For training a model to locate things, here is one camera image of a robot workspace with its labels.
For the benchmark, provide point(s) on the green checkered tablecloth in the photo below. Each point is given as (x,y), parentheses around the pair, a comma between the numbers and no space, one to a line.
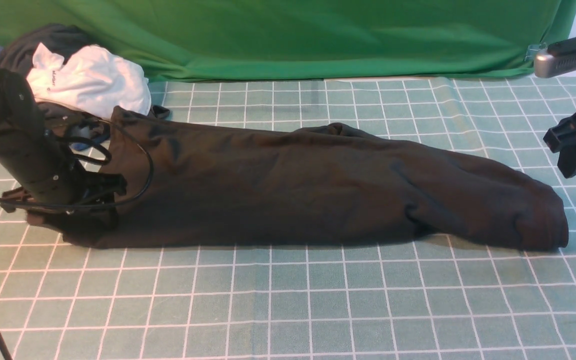
(440,298)

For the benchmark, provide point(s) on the silver binder clip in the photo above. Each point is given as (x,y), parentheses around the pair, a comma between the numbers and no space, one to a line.
(533,50)

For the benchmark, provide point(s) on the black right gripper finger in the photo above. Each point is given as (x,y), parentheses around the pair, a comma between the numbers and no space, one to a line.
(567,162)

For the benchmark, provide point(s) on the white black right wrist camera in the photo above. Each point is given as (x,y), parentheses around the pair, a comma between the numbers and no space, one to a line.
(557,59)

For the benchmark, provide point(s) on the green backdrop cloth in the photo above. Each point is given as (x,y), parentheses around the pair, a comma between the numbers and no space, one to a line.
(258,40)

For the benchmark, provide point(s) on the white crumpled shirt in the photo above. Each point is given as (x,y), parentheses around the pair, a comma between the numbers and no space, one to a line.
(93,81)

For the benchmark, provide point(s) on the dark gray long-sleeved shirt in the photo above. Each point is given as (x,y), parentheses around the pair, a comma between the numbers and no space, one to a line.
(329,185)

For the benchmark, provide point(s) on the dark gray crumpled garment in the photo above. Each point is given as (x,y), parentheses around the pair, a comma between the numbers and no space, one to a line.
(63,40)

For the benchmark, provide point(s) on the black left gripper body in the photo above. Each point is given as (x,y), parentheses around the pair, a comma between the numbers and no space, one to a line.
(83,201)

